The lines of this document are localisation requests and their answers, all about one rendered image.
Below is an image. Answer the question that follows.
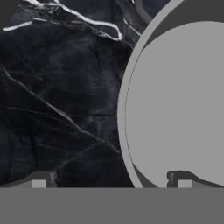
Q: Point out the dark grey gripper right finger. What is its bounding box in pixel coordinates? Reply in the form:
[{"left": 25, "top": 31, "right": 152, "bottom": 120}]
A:
[{"left": 166, "top": 170, "right": 224, "bottom": 189}]

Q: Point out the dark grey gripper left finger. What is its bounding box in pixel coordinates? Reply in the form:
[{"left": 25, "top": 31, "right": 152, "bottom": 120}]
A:
[{"left": 0, "top": 170, "right": 58, "bottom": 189}]

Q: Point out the grey metal pot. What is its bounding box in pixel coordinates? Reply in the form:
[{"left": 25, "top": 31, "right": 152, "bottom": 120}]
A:
[{"left": 116, "top": 0, "right": 224, "bottom": 189}]

